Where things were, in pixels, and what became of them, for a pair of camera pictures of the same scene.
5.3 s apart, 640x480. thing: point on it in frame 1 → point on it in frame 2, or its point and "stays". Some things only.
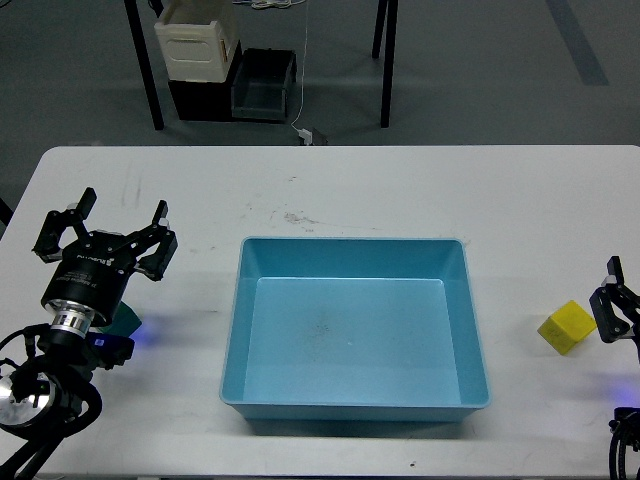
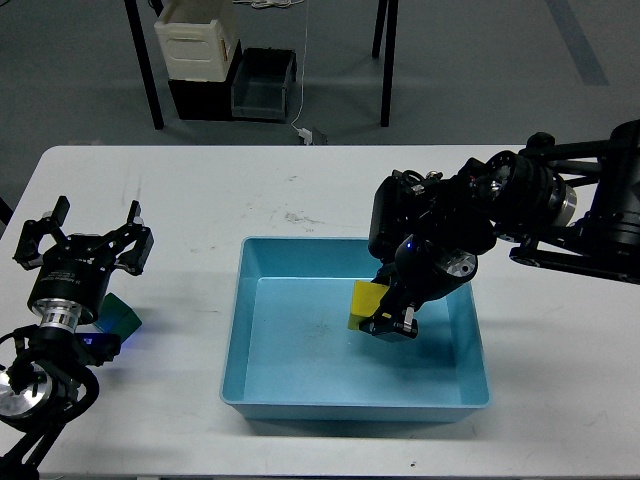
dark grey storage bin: (259, 88) stays
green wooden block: (125, 321) stays
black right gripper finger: (615, 304) → (391, 317)
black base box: (207, 100) stays
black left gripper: (93, 270) → (75, 273)
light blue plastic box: (354, 329) stays
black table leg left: (141, 46) stays
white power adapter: (305, 134) stays
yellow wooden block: (567, 327) → (366, 298)
